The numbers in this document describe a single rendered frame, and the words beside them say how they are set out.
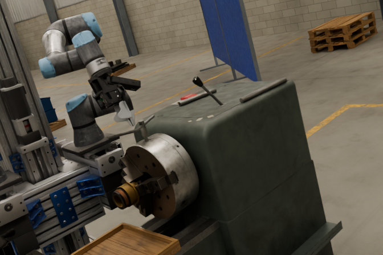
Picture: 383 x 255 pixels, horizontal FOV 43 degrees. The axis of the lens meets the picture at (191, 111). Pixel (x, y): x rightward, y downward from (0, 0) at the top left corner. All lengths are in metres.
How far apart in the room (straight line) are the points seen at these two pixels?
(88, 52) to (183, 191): 0.61
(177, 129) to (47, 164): 0.80
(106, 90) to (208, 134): 0.41
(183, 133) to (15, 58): 0.97
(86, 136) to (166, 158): 0.69
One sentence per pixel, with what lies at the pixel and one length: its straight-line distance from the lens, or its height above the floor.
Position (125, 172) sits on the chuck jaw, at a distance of 1.88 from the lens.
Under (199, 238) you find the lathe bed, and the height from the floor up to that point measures 0.85.
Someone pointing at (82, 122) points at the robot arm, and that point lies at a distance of 2.38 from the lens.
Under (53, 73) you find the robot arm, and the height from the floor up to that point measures 1.58.
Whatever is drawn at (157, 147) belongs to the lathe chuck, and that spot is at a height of 1.22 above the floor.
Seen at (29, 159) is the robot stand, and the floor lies 1.18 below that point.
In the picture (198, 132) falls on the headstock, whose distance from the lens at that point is 1.81.
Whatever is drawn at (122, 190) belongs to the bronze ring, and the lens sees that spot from 1.82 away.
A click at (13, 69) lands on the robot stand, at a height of 1.60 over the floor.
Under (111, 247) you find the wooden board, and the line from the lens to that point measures 1.97.
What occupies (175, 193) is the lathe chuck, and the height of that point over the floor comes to 1.05.
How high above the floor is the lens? 1.74
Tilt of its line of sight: 14 degrees down
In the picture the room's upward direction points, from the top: 15 degrees counter-clockwise
